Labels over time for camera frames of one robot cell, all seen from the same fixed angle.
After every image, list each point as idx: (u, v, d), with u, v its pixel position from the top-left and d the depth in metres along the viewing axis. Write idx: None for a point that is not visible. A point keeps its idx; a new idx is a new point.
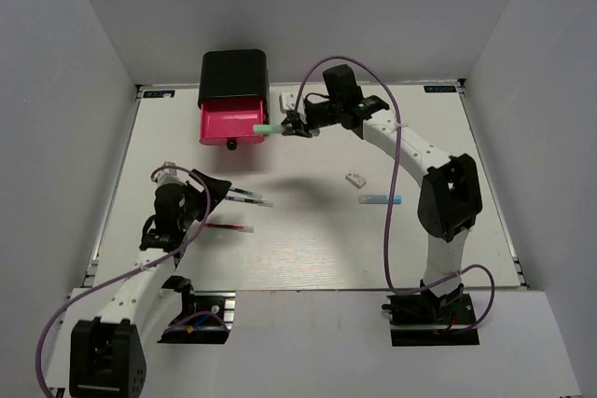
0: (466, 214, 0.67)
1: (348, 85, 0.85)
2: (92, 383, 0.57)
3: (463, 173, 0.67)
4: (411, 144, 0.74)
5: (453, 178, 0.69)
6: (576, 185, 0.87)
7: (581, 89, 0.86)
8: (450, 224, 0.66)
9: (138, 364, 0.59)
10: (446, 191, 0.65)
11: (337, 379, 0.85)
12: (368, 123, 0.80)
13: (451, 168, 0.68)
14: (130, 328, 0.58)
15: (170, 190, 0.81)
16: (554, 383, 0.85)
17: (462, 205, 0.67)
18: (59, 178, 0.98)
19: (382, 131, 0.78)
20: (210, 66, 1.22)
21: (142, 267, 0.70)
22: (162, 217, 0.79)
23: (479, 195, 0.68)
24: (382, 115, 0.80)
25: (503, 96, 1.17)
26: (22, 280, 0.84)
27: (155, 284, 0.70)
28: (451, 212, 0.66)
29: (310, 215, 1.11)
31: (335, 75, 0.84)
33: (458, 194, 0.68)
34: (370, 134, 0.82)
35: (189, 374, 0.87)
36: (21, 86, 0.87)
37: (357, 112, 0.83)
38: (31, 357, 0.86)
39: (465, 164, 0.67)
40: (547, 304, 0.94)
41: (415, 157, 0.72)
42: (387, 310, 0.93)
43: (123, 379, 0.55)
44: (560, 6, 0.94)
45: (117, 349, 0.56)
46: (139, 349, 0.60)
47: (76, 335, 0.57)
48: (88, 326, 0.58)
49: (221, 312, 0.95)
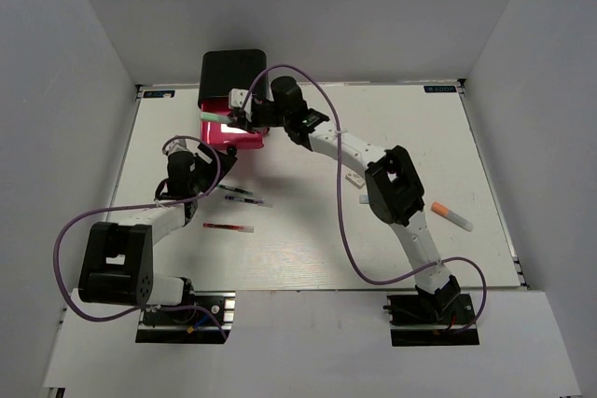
0: (411, 198, 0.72)
1: (296, 102, 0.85)
2: (104, 277, 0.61)
3: (400, 162, 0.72)
4: (354, 146, 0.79)
5: (394, 168, 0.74)
6: (576, 186, 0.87)
7: (582, 89, 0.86)
8: (398, 211, 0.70)
9: (146, 269, 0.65)
10: (387, 182, 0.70)
11: (338, 379, 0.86)
12: (313, 137, 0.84)
13: (390, 159, 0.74)
14: (145, 226, 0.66)
15: (184, 154, 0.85)
16: (554, 382, 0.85)
17: (404, 192, 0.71)
18: (58, 178, 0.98)
19: (326, 140, 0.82)
20: (210, 67, 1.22)
21: (158, 203, 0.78)
22: (173, 181, 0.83)
23: (419, 178, 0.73)
24: (325, 127, 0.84)
25: (503, 96, 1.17)
26: (22, 279, 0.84)
27: (165, 222, 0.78)
28: (395, 200, 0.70)
29: (311, 214, 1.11)
31: (284, 93, 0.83)
33: (400, 181, 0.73)
34: (316, 145, 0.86)
35: (190, 374, 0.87)
36: (21, 87, 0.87)
37: (302, 128, 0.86)
38: (31, 356, 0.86)
39: (401, 155, 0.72)
40: (548, 305, 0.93)
41: (356, 156, 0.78)
42: (387, 310, 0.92)
43: (135, 268, 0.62)
44: (561, 6, 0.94)
45: (133, 239, 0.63)
46: (149, 258, 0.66)
47: (97, 227, 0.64)
48: (107, 224, 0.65)
49: (221, 312, 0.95)
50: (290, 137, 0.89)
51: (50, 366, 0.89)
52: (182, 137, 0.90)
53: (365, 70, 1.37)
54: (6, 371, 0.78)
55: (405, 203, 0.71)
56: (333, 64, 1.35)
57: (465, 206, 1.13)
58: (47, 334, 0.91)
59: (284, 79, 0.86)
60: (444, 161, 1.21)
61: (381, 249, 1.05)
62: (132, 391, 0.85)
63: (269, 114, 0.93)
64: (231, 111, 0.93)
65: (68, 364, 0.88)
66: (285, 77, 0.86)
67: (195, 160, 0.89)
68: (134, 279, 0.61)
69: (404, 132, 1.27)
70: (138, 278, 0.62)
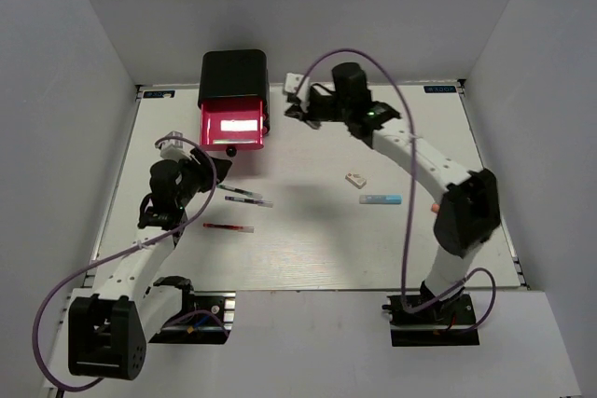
0: (486, 230, 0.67)
1: (359, 90, 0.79)
2: (92, 358, 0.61)
3: (483, 190, 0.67)
4: (429, 159, 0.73)
5: (471, 192, 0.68)
6: (576, 186, 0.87)
7: (581, 89, 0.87)
8: (466, 241, 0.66)
9: (137, 340, 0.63)
10: (464, 208, 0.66)
11: (338, 379, 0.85)
12: (380, 133, 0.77)
13: (470, 182, 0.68)
14: (130, 303, 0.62)
15: (167, 166, 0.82)
16: (554, 382, 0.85)
17: (480, 221, 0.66)
18: (58, 178, 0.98)
19: (396, 143, 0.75)
20: (210, 67, 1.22)
21: (141, 244, 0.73)
22: (159, 196, 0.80)
23: (499, 210, 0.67)
24: (395, 127, 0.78)
25: (503, 96, 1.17)
26: (22, 279, 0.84)
27: (153, 263, 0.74)
28: (468, 229, 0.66)
29: (311, 215, 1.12)
31: (347, 79, 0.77)
33: (477, 209, 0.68)
34: (381, 144, 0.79)
35: (190, 374, 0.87)
36: (22, 87, 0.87)
37: (366, 120, 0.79)
38: (31, 357, 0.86)
39: (486, 180, 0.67)
40: (547, 305, 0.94)
41: (433, 171, 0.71)
42: (387, 310, 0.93)
43: (122, 352, 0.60)
44: (560, 6, 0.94)
45: (116, 322, 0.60)
46: (138, 329, 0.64)
47: (76, 308, 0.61)
48: (87, 301, 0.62)
49: (221, 312, 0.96)
50: (351, 130, 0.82)
51: (51, 366, 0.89)
52: (181, 137, 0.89)
53: (366, 71, 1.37)
54: (5, 371, 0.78)
55: (477, 236, 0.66)
56: (333, 64, 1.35)
57: None
58: (46, 335, 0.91)
59: (349, 64, 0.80)
60: None
61: (382, 250, 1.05)
62: (132, 391, 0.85)
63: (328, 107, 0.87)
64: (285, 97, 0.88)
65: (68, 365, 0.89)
66: (352, 64, 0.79)
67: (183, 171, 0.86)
68: (124, 358, 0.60)
69: None
70: (129, 356, 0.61)
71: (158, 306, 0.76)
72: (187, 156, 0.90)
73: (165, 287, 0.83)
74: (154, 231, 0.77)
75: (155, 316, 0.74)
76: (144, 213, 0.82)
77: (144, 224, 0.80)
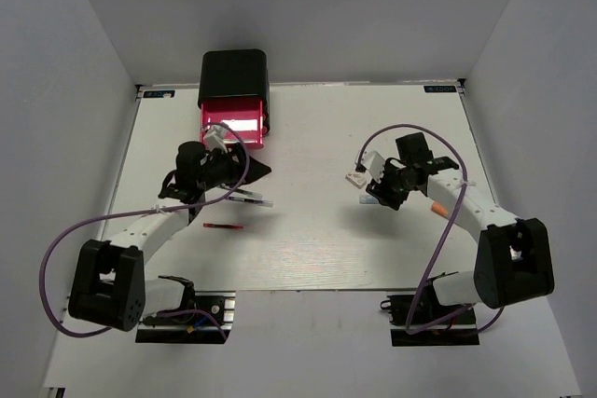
0: (532, 293, 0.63)
1: (416, 147, 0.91)
2: (91, 301, 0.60)
3: (533, 242, 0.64)
4: (475, 202, 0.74)
5: (520, 245, 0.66)
6: (576, 186, 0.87)
7: (581, 89, 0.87)
8: (507, 295, 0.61)
9: (137, 294, 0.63)
10: (506, 254, 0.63)
11: (337, 379, 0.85)
12: (435, 178, 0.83)
13: (518, 231, 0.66)
14: (138, 253, 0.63)
15: (196, 146, 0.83)
16: (554, 382, 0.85)
17: (524, 276, 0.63)
18: (59, 178, 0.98)
19: (447, 187, 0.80)
20: (210, 66, 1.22)
21: (158, 208, 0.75)
22: (182, 174, 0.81)
23: (549, 268, 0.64)
24: (451, 175, 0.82)
25: (503, 96, 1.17)
26: (22, 279, 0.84)
27: (165, 229, 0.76)
28: (509, 280, 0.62)
29: (311, 215, 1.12)
31: (404, 138, 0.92)
33: (525, 265, 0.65)
34: (435, 189, 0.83)
35: (189, 374, 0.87)
36: (21, 87, 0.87)
37: (424, 167, 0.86)
38: (31, 357, 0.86)
39: (536, 237, 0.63)
40: (548, 305, 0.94)
41: (476, 212, 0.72)
42: (386, 310, 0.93)
43: (122, 299, 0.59)
44: (561, 6, 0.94)
45: (123, 267, 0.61)
46: (140, 282, 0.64)
47: (87, 249, 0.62)
48: (99, 242, 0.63)
49: (221, 312, 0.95)
50: (411, 182, 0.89)
51: (51, 366, 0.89)
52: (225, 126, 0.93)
53: (366, 71, 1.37)
54: (6, 371, 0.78)
55: (521, 293, 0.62)
56: (333, 65, 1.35)
57: None
58: (47, 335, 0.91)
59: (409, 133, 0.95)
60: None
61: (382, 250, 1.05)
62: (132, 391, 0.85)
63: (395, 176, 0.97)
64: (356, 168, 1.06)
65: (69, 364, 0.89)
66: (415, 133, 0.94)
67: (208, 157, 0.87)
68: (122, 303, 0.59)
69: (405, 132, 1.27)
70: (127, 304, 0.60)
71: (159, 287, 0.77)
72: (223, 148, 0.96)
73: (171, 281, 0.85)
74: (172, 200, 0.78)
75: (155, 295, 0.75)
76: (165, 187, 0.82)
77: (163, 195, 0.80)
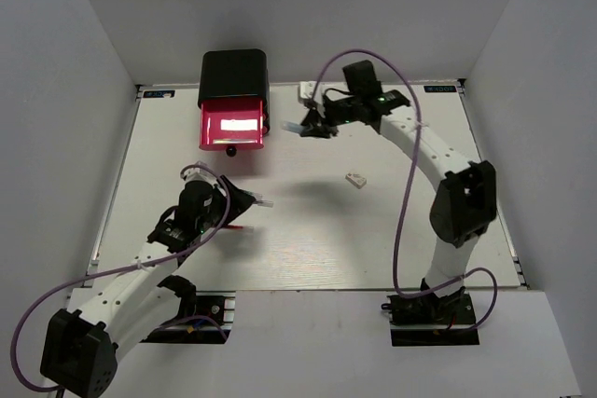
0: (478, 222, 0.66)
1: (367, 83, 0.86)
2: (60, 373, 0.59)
3: (480, 177, 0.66)
4: (431, 148, 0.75)
5: (470, 184, 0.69)
6: (576, 186, 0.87)
7: (581, 89, 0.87)
8: (460, 230, 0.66)
9: (105, 366, 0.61)
10: (460, 198, 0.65)
11: (337, 378, 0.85)
12: (388, 118, 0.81)
13: (470, 173, 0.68)
14: (104, 334, 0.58)
15: (200, 186, 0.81)
16: (554, 382, 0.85)
17: (476, 212, 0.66)
18: (59, 178, 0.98)
19: (401, 129, 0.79)
20: (210, 66, 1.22)
21: (139, 264, 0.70)
22: (183, 211, 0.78)
23: (495, 204, 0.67)
24: (399, 112, 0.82)
25: (503, 96, 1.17)
26: (22, 279, 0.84)
27: (147, 286, 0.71)
28: (463, 220, 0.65)
29: (310, 215, 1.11)
31: (355, 69, 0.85)
33: (474, 201, 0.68)
34: (388, 130, 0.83)
35: (190, 375, 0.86)
36: (21, 87, 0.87)
37: (376, 104, 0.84)
38: (30, 357, 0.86)
39: (486, 171, 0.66)
40: (547, 305, 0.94)
41: (433, 158, 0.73)
42: (387, 310, 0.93)
43: (85, 379, 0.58)
44: (560, 6, 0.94)
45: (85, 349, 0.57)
46: (109, 354, 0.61)
47: (55, 322, 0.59)
48: (66, 316, 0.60)
49: (221, 312, 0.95)
50: (359, 116, 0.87)
51: None
52: (204, 165, 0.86)
53: None
54: (6, 372, 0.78)
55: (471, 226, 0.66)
56: (333, 64, 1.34)
57: None
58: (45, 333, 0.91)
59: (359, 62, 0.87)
60: None
61: (382, 250, 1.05)
62: (131, 391, 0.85)
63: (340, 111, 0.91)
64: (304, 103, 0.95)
65: None
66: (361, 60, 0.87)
67: (213, 196, 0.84)
68: (85, 386, 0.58)
69: None
70: (90, 386, 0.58)
71: (140, 327, 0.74)
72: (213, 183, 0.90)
73: (164, 288, 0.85)
74: (158, 249, 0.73)
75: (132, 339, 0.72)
76: (161, 222, 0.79)
77: (153, 238, 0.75)
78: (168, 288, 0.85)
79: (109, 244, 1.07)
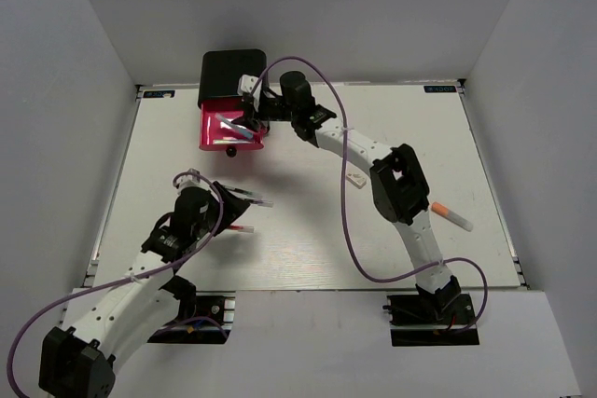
0: (415, 198, 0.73)
1: (304, 98, 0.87)
2: (57, 387, 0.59)
3: (402, 157, 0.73)
4: (355, 143, 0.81)
5: (399, 167, 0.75)
6: (575, 186, 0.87)
7: (580, 89, 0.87)
8: (401, 209, 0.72)
9: (103, 380, 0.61)
10: (391, 178, 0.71)
11: (337, 378, 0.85)
12: (320, 132, 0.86)
13: (395, 157, 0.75)
14: (98, 352, 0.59)
15: (193, 193, 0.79)
16: (554, 383, 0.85)
17: (409, 189, 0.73)
18: (58, 178, 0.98)
19: (333, 137, 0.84)
20: (211, 66, 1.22)
21: (131, 277, 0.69)
22: (177, 219, 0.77)
23: (424, 177, 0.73)
24: (330, 124, 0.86)
25: (503, 96, 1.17)
26: (22, 278, 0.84)
27: (142, 297, 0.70)
28: (399, 198, 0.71)
29: (310, 215, 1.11)
31: (294, 89, 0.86)
33: (405, 179, 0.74)
34: (324, 143, 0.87)
35: (190, 375, 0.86)
36: (21, 87, 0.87)
37: (310, 124, 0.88)
38: (31, 356, 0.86)
39: (407, 153, 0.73)
40: (548, 305, 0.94)
41: (362, 153, 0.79)
42: (387, 310, 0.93)
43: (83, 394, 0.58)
44: (560, 6, 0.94)
45: (80, 367, 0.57)
46: (105, 368, 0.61)
47: (48, 339, 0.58)
48: (61, 335, 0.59)
49: (221, 312, 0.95)
50: (297, 132, 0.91)
51: None
52: (198, 173, 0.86)
53: (366, 71, 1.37)
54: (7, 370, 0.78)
55: (409, 202, 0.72)
56: (333, 64, 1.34)
57: (465, 206, 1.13)
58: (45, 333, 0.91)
59: (292, 75, 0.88)
60: (444, 161, 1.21)
61: (381, 250, 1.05)
62: (131, 391, 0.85)
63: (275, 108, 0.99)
64: (242, 96, 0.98)
65: None
66: (294, 74, 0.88)
67: (209, 201, 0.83)
68: None
69: (404, 132, 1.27)
70: None
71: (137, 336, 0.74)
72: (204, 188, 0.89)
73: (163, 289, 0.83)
74: (151, 260, 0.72)
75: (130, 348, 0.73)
76: (156, 230, 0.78)
77: (146, 247, 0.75)
78: (166, 292, 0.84)
79: (109, 245, 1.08)
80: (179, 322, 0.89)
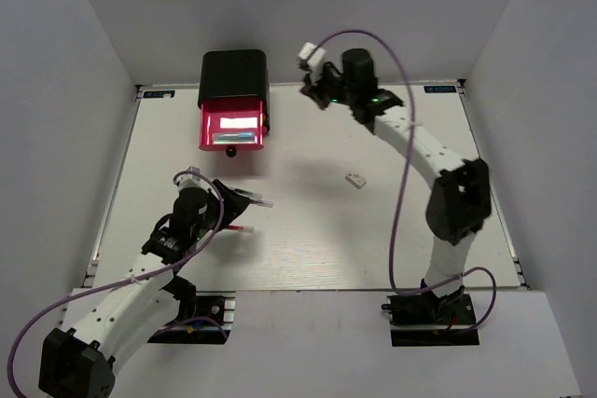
0: (473, 217, 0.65)
1: (366, 77, 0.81)
2: (56, 390, 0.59)
3: (474, 173, 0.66)
4: (424, 146, 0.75)
5: (465, 182, 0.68)
6: (575, 186, 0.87)
7: (580, 89, 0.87)
8: (453, 226, 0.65)
9: (103, 381, 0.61)
10: (453, 192, 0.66)
11: (337, 378, 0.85)
12: (381, 118, 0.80)
13: (465, 171, 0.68)
14: (98, 353, 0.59)
15: (193, 195, 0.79)
16: (554, 382, 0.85)
17: (470, 208, 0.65)
18: (58, 179, 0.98)
19: (395, 129, 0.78)
20: (210, 66, 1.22)
21: (131, 279, 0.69)
22: (177, 221, 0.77)
23: (491, 199, 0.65)
24: (395, 111, 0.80)
25: (503, 96, 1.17)
26: (22, 278, 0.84)
27: (142, 299, 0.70)
28: (455, 214, 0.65)
29: (311, 215, 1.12)
31: (354, 65, 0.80)
33: (469, 196, 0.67)
34: (382, 130, 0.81)
35: (190, 376, 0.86)
36: (22, 87, 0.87)
37: (370, 106, 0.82)
38: (31, 356, 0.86)
39: (479, 169, 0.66)
40: (547, 305, 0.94)
41: (427, 157, 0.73)
42: (386, 310, 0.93)
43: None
44: (560, 7, 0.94)
45: (80, 369, 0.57)
46: (104, 369, 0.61)
47: (49, 341, 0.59)
48: (62, 336, 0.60)
49: (221, 312, 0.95)
50: (354, 116, 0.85)
51: None
52: (198, 171, 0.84)
53: None
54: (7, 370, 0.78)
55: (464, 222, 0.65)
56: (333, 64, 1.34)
57: None
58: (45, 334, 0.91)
59: (358, 51, 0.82)
60: None
61: (381, 250, 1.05)
62: (131, 391, 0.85)
63: (334, 88, 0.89)
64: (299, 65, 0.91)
65: None
66: (357, 50, 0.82)
67: (208, 201, 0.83)
68: None
69: None
70: None
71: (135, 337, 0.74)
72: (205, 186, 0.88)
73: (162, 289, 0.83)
74: (151, 262, 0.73)
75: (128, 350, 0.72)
76: (156, 231, 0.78)
77: (146, 250, 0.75)
78: (165, 292, 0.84)
79: (109, 245, 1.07)
80: (179, 323, 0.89)
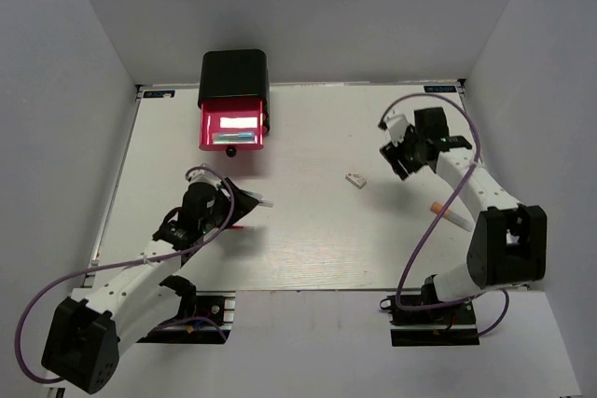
0: (519, 276, 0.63)
1: (435, 123, 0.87)
2: (61, 363, 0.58)
3: (530, 229, 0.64)
4: (480, 183, 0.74)
5: (518, 231, 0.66)
6: (575, 186, 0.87)
7: (581, 89, 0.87)
8: (496, 276, 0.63)
9: (107, 358, 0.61)
10: (502, 236, 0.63)
11: (336, 377, 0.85)
12: (444, 156, 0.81)
13: (518, 217, 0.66)
14: (110, 322, 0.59)
15: (203, 188, 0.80)
16: (554, 383, 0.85)
17: (519, 261, 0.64)
18: (59, 178, 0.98)
19: (455, 166, 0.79)
20: (215, 64, 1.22)
21: (145, 259, 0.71)
22: (187, 212, 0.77)
23: (541, 258, 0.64)
24: (460, 154, 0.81)
25: (503, 96, 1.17)
26: (22, 278, 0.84)
27: (151, 281, 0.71)
28: (500, 264, 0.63)
29: (310, 215, 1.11)
31: (423, 112, 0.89)
33: (518, 248, 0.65)
34: (443, 166, 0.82)
35: (189, 375, 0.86)
36: (21, 87, 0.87)
37: (437, 144, 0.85)
38: (31, 356, 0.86)
39: (537, 222, 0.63)
40: (548, 306, 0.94)
41: (479, 193, 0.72)
42: (386, 310, 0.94)
43: (88, 370, 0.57)
44: (560, 6, 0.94)
45: (91, 336, 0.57)
46: (111, 345, 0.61)
47: (61, 309, 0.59)
48: (74, 305, 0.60)
49: (221, 312, 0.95)
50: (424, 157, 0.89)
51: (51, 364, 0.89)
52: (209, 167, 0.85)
53: (366, 71, 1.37)
54: (6, 370, 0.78)
55: (508, 274, 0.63)
56: (333, 64, 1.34)
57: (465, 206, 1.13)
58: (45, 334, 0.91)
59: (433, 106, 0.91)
60: None
61: (381, 250, 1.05)
62: (131, 391, 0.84)
63: (410, 141, 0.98)
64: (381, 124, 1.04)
65: None
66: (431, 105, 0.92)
67: (215, 197, 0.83)
68: (88, 377, 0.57)
69: None
70: (91, 378, 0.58)
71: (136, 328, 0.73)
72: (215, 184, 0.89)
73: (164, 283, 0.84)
74: (163, 246, 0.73)
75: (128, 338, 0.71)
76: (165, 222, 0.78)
77: (157, 237, 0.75)
78: (166, 288, 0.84)
79: (109, 245, 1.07)
80: (179, 323, 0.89)
